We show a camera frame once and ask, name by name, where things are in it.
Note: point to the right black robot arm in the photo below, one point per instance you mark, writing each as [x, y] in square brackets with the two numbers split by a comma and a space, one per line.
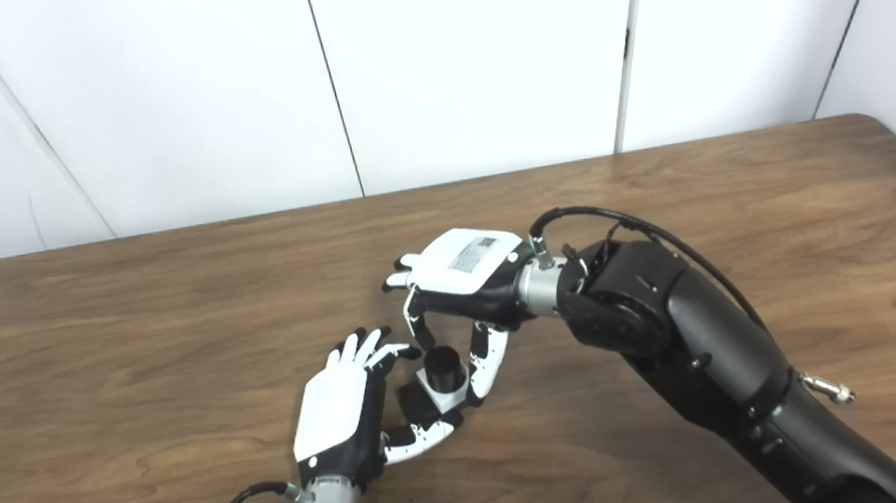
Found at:
[703, 343]

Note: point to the black peg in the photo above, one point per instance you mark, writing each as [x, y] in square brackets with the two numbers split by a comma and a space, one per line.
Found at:
[445, 368]

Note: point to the white square piece with hole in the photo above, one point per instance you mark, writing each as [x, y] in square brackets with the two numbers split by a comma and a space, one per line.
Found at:
[448, 399]

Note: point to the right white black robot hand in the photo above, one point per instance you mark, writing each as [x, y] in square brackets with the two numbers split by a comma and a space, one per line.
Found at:
[465, 270]

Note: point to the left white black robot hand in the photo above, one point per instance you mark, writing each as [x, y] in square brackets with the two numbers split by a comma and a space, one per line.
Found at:
[336, 408]

